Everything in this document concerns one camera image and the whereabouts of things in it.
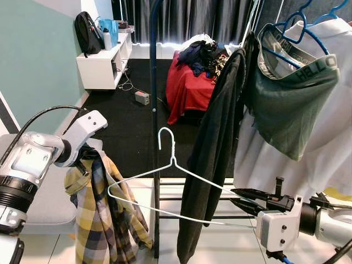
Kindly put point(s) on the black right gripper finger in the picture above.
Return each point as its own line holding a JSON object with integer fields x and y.
{"x": 253, "y": 193}
{"x": 247, "y": 206}

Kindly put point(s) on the yellow grey plaid shirt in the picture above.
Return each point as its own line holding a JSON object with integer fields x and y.
{"x": 104, "y": 220}

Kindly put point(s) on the blue clothes hanger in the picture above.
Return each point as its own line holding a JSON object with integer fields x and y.
{"x": 330, "y": 11}
{"x": 323, "y": 47}

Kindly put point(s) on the black floor rug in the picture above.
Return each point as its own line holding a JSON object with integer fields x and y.
{"x": 121, "y": 126}

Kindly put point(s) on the yellow hanging garment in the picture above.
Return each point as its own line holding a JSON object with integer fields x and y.
{"x": 338, "y": 192}

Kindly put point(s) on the black hanging garment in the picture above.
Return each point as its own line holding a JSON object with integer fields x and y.
{"x": 214, "y": 143}

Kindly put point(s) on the grey upholstered footstool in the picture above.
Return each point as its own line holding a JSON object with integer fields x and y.
{"x": 47, "y": 209}

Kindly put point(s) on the white shelf unit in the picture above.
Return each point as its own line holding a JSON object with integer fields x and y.
{"x": 102, "y": 69}

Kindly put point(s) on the black clothes rack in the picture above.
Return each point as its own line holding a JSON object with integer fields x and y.
{"x": 154, "y": 82}

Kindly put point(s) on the white hanging shirt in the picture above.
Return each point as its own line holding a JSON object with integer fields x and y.
{"x": 335, "y": 110}

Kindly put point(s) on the white bottle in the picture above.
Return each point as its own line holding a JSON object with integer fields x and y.
{"x": 107, "y": 41}

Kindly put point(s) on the red cloth bundle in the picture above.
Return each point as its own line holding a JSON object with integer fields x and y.
{"x": 187, "y": 91}

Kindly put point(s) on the dark clothes pile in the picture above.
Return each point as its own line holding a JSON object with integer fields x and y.
{"x": 203, "y": 55}

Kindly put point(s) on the dark grey curtain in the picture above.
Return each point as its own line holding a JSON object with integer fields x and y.
{"x": 187, "y": 19}

